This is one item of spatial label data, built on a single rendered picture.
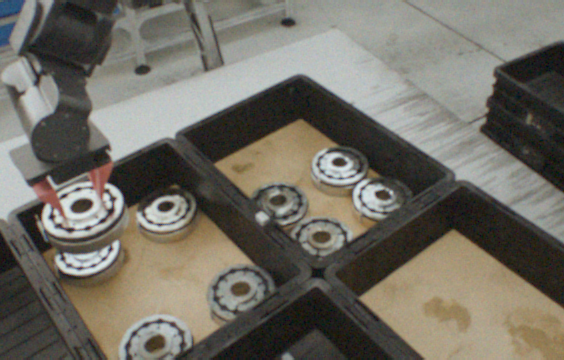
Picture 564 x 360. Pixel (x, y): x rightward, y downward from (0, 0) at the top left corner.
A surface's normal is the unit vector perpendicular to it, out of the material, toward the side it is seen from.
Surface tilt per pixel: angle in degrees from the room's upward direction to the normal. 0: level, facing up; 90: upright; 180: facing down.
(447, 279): 0
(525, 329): 0
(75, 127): 90
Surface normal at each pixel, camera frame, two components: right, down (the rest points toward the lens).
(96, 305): -0.04, -0.73
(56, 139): 0.51, 0.57
